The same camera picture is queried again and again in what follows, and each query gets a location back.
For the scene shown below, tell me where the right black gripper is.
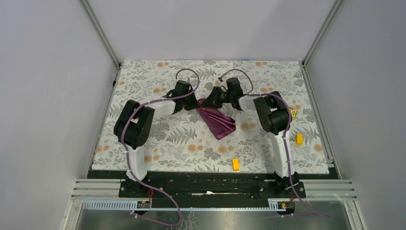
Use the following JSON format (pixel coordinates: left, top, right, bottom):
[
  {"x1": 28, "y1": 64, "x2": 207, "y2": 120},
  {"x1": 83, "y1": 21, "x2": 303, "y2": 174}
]
[{"x1": 201, "y1": 86, "x2": 233, "y2": 109}]

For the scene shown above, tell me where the purple satin napkin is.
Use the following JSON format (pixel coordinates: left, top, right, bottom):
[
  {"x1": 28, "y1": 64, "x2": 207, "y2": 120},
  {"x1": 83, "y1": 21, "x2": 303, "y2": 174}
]
[{"x1": 197, "y1": 98, "x2": 237, "y2": 140}]

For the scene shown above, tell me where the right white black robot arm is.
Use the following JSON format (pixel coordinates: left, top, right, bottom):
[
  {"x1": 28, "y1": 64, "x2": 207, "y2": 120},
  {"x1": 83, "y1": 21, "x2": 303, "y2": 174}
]
[{"x1": 202, "y1": 78, "x2": 306, "y2": 199}]

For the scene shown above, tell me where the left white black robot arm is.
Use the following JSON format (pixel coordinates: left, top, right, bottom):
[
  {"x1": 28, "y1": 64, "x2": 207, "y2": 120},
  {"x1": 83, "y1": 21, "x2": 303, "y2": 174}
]
[{"x1": 113, "y1": 80, "x2": 199, "y2": 197}]

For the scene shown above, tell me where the floral tablecloth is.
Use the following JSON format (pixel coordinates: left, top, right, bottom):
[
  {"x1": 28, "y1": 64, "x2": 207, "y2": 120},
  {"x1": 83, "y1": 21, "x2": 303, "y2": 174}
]
[{"x1": 92, "y1": 60, "x2": 328, "y2": 174}]

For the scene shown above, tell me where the yellow block near front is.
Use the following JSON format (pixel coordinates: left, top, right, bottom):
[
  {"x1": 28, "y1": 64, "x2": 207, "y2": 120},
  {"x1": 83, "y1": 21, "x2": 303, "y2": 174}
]
[{"x1": 232, "y1": 159, "x2": 240, "y2": 171}]

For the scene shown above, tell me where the yellow block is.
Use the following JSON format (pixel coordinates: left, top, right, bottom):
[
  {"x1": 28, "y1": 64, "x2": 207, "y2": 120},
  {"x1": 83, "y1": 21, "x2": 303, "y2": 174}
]
[
  {"x1": 295, "y1": 133, "x2": 304, "y2": 145},
  {"x1": 232, "y1": 159, "x2": 240, "y2": 171}
]

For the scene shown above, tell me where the yellow block at right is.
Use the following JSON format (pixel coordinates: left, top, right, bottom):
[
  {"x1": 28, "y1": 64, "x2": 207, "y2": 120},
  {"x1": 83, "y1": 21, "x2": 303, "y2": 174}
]
[{"x1": 295, "y1": 133, "x2": 304, "y2": 145}]

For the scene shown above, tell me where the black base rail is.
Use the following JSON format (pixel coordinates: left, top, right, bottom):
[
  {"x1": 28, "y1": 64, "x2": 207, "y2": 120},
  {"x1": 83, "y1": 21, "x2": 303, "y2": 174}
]
[{"x1": 75, "y1": 171, "x2": 338, "y2": 209}]

